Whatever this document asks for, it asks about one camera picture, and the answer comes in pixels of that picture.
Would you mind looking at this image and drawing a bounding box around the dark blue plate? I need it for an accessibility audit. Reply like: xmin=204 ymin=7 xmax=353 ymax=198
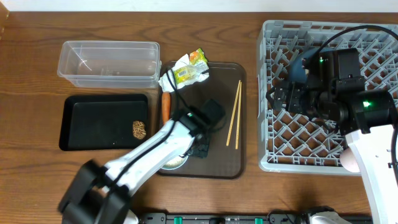
xmin=285 ymin=48 xmax=334 ymax=87

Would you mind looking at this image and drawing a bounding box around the light blue rice bowl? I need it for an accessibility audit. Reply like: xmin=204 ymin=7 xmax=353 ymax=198
xmin=160 ymin=154 xmax=190 ymax=171

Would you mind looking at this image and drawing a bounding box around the brown mushroom piece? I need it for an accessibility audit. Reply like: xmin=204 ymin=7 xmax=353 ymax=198
xmin=132 ymin=121 xmax=146 ymax=140

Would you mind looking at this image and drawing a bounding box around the pink cup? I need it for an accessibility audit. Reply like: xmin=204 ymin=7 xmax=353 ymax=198
xmin=340 ymin=148 xmax=360 ymax=173

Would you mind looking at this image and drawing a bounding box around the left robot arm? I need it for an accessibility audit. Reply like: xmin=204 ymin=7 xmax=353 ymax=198
xmin=58 ymin=100 xmax=225 ymax=224

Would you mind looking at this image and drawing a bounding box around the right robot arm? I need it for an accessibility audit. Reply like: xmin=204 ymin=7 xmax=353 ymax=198
xmin=266 ymin=48 xmax=397 ymax=223

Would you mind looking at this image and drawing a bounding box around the grey dishwasher rack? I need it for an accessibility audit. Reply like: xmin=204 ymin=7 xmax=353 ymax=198
xmin=257 ymin=20 xmax=397 ymax=175

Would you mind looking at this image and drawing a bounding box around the black waste tray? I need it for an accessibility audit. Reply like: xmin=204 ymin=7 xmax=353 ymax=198
xmin=58 ymin=94 xmax=149 ymax=151

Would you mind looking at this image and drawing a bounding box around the wooden chopstick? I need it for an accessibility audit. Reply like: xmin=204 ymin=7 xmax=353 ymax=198
xmin=235 ymin=80 xmax=242 ymax=150
xmin=226 ymin=80 xmax=241 ymax=146

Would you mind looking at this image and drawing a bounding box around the orange carrot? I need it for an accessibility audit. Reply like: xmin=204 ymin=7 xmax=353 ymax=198
xmin=161 ymin=92 xmax=171 ymax=124

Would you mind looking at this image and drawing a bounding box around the brown serving tray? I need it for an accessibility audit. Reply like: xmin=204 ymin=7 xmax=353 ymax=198
xmin=158 ymin=62 xmax=246 ymax=179

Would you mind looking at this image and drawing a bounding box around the white crumpled napkin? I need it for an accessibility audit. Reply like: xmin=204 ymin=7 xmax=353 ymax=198
xmin=158 ymin=53 xmax=210 ymax=93

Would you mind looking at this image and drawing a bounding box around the green orange snack wrapper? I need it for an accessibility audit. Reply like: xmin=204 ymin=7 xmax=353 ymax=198
xmin=172 ymin=48 xmax=210 ymax=89

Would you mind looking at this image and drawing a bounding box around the clear plastic bin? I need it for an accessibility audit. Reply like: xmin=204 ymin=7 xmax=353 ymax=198
xmin=57 ymin=40 xmax=161 ymax=89

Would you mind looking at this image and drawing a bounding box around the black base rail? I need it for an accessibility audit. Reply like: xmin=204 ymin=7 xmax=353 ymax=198
xmin=138 ymin=212 xmax=374 ymax=224

